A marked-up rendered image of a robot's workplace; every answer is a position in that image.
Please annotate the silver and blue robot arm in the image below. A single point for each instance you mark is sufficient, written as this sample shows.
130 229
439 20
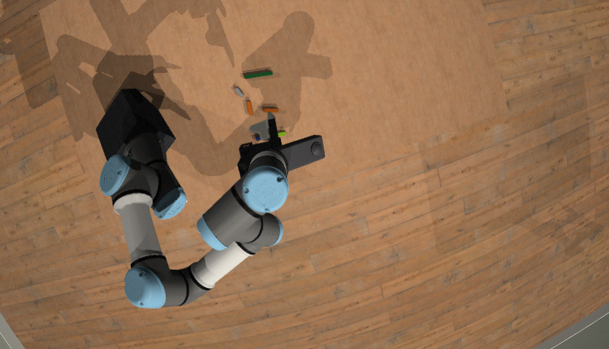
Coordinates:
141 176

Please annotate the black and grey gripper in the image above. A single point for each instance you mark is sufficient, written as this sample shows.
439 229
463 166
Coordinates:
262 129

